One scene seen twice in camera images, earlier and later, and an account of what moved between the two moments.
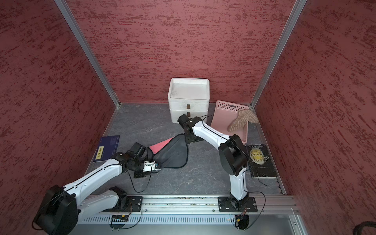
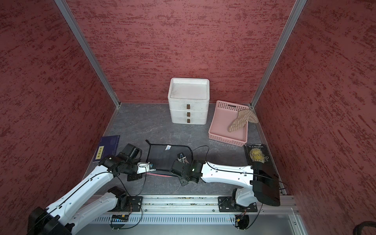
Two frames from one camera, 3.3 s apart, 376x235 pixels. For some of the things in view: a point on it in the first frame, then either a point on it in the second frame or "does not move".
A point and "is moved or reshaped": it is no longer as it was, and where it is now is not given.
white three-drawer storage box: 190,96 does not move
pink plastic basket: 224,113 does not move
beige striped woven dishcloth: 244,116 does not move
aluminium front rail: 278,204 does not move
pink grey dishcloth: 171,153 is moved or reshaped
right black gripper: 188,140 to 183,181
